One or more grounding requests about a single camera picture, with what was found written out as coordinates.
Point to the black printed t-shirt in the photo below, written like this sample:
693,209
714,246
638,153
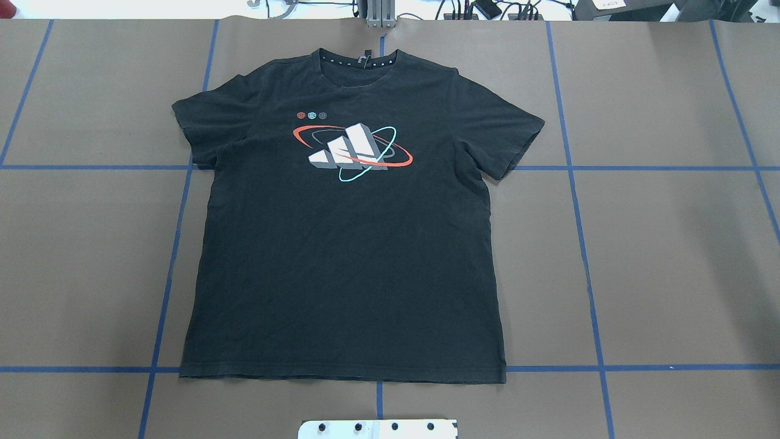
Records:
348,229

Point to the aluminium frame post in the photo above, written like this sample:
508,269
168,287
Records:
379,14

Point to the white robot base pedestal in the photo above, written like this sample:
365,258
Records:
379,428

